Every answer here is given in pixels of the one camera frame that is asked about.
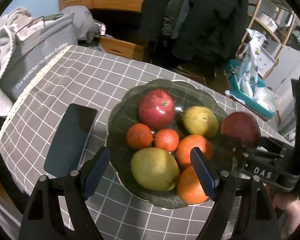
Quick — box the clear plastic bag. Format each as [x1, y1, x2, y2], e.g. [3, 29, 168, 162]
[254, 87, 279, 113]

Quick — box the grey tote bag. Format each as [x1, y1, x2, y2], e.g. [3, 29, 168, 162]
[0, 12, 77, 102]

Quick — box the white cooking pot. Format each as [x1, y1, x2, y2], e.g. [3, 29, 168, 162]
[257, 12, 279, 33]

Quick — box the black hanging coat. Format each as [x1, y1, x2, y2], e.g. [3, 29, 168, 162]
[136, 0, 249, 79]

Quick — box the large orange in plate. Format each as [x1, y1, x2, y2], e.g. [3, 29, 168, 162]
[176, 134, 213, 168]

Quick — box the white blanket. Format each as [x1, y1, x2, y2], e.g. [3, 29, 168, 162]
[0, 7, 32, 116]

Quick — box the small tangerine right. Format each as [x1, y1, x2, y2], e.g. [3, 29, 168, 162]
[154, 128, 179, 152]

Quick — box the wooden shelf rack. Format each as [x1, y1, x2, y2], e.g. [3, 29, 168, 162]
[247, 0, 296, 80]

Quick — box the right hand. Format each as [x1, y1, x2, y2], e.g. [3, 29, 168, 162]
[266, 185, 300, 239]

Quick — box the teal plastic crate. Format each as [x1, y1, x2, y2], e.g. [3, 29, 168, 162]
[225, 59, 276, 120]

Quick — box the green pear front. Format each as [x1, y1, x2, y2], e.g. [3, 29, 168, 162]
[130, 147, 180, 191]

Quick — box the grey clothes pile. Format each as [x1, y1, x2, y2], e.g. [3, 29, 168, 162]
[60, 5, 106, 53]

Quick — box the small tangerine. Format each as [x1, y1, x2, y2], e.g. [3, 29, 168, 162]
[126, 123, 153, 150]
[154, 128, 179, 152]

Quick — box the white printed plastic bag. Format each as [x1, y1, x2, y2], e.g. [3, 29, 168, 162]
[238, 29, 266, 98]

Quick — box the dark glass fruit plate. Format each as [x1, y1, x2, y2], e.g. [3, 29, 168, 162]
[106, 79, 227, 210]

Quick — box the black smartphone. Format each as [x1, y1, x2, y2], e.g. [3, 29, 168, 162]
[44, 103, 97, 178]

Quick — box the white storage box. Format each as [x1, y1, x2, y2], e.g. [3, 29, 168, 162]
[257, 47, 276, 78]

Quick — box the yellow pear back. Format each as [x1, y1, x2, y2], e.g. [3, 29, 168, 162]
[180, 106, 219, 138]

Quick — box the orange fruit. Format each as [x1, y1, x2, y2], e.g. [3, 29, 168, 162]
[177, 166, 208, 205]

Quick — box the small tangerine left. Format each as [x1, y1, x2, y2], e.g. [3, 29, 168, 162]
[126, 123, 153, 150]

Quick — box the small red apple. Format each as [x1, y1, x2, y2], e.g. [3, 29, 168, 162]
[221, 112, 261, 148]

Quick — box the wooden drawer box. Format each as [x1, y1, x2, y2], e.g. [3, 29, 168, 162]
[99, 36, 145, 61]

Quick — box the large red apple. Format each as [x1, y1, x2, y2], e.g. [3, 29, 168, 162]
[138, 89, 174, 131]

